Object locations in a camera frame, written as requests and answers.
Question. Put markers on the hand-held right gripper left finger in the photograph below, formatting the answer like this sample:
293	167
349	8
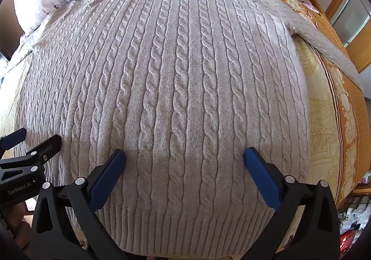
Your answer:
107	174

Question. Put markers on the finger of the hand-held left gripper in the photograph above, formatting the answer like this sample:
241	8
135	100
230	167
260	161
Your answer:
43	149
14	138

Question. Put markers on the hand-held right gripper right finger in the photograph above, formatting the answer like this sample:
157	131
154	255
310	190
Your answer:
260	174

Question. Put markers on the person's left hand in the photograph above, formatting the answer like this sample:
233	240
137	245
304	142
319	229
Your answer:
20	225

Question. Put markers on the orange yellow patterned bedspread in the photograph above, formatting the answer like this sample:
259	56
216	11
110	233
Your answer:
324	120

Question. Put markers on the black flat screen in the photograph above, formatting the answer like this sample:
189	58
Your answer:
5	55

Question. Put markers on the pile of assorted packets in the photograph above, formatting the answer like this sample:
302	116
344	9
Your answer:
355	219

